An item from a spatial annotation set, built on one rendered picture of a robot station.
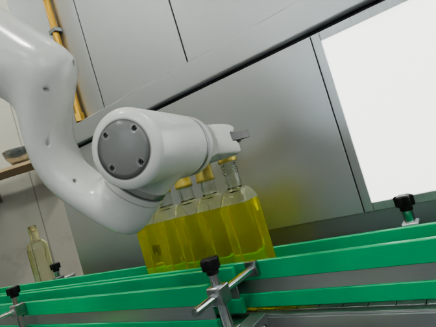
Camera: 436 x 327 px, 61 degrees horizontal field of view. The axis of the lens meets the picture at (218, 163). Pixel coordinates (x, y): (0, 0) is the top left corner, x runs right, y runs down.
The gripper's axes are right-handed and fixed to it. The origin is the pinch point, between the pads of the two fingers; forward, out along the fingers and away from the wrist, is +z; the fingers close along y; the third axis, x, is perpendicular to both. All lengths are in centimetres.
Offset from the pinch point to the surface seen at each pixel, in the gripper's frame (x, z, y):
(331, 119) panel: -1.1, 8.4, 19.4
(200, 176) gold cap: -4.3, 1.2, -5.8
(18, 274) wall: -44, 245, -340
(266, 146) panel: -2.3, 12.3, 5.6
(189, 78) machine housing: 18.4, 16.9, -7.9
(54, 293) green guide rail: -22, 11, -57
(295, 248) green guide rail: -21.5, 2.7, 7.1
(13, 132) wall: 106, 254, -302
